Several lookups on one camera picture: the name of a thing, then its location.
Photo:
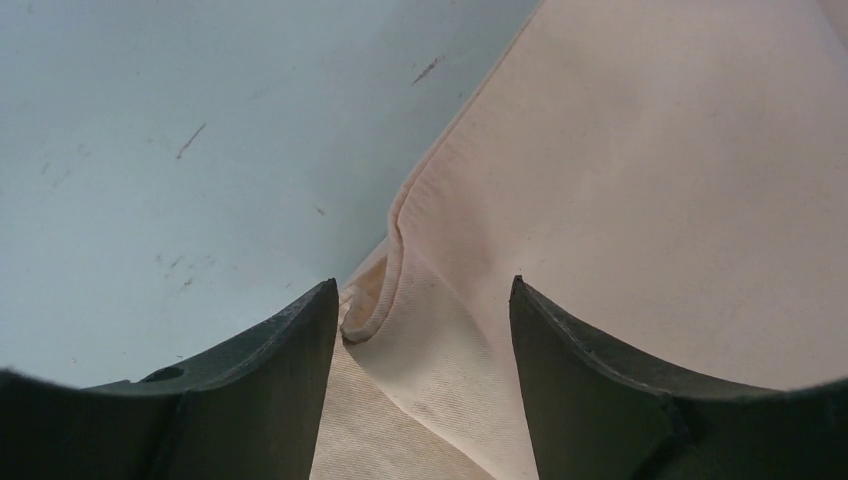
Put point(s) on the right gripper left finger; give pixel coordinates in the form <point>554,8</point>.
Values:
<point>247,408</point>

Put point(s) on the beige wrapping cloth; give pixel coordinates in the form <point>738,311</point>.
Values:
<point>671,172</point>

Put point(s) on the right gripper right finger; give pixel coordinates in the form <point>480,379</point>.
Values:
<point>599,408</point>

